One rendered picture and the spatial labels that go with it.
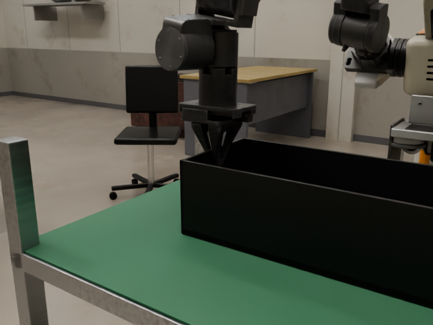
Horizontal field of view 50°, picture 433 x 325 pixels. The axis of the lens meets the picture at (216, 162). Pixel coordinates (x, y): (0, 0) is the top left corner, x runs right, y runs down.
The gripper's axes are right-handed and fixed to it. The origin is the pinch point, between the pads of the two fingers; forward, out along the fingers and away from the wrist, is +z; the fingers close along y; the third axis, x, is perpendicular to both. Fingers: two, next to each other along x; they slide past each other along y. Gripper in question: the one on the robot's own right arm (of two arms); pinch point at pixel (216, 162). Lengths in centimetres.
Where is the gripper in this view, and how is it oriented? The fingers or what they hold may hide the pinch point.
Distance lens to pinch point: 72.5
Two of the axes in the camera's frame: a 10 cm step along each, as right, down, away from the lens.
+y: 8.3, 1.6, -5.3
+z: -0.2, 9.6, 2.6
